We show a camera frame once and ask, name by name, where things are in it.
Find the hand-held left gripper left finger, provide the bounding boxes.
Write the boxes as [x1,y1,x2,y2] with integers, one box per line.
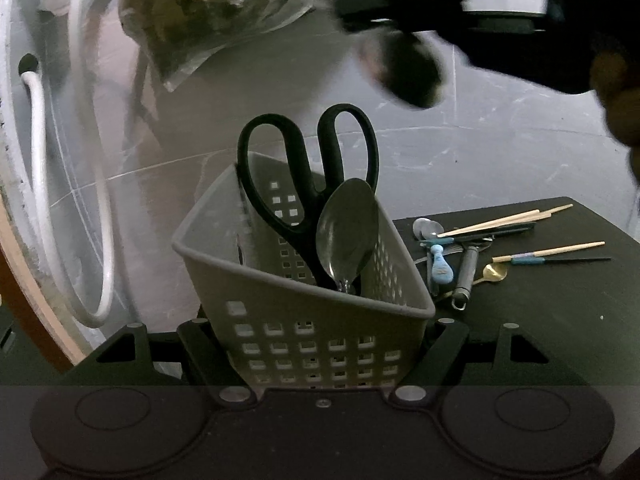
[60,319,256,407]

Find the gold spoon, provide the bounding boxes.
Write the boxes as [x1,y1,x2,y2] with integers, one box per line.
[440,262,509,301]

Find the wooden door frame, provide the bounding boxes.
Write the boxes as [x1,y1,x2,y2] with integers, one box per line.
[0,240,86,371]

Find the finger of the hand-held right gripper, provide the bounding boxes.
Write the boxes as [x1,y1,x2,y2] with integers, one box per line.
[360,30,443,110]
[332,0,416,33]

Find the plain wooden chopstick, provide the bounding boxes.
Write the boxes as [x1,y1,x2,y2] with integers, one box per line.
[450,212,553,236]
[439,210,541,237]

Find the white perforated utensil basket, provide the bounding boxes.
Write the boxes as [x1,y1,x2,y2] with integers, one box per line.
[171,151,437,391]

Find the person's right hand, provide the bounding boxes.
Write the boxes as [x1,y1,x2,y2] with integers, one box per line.
[589,45,640,181]

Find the black handled scissors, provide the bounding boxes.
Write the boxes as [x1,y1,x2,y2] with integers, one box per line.
[236,103,380,286]

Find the large steel spoon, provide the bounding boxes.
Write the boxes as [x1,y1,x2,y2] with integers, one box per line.
[315,178,379,295]

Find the plastic bag of dried leaves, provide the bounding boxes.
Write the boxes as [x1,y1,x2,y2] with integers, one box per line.
[117,0,361,93]

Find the white water hose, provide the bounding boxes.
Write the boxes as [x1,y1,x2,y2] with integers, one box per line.
[17,0,116,329]

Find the small steel spoon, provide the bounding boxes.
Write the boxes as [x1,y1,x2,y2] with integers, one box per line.
[412,217,445,241]

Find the steel peeler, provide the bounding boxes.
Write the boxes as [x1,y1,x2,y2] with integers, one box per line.
[450,240,493,311]

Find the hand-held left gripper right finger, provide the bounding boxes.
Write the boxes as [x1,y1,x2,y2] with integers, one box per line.
[387,320,581,407]

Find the light blue baby spoon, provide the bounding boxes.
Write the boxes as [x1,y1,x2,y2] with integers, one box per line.
[424,242,455,285]

